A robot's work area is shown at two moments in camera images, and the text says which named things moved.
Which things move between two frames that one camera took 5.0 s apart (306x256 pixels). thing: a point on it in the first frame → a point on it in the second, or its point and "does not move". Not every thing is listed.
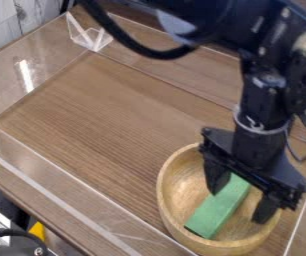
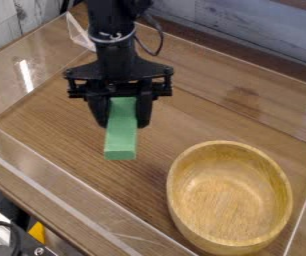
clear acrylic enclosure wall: (42, 212) does not move
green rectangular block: (213, 215) → (121, 136)
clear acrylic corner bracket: (90, 38) does not move
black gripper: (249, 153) → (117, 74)
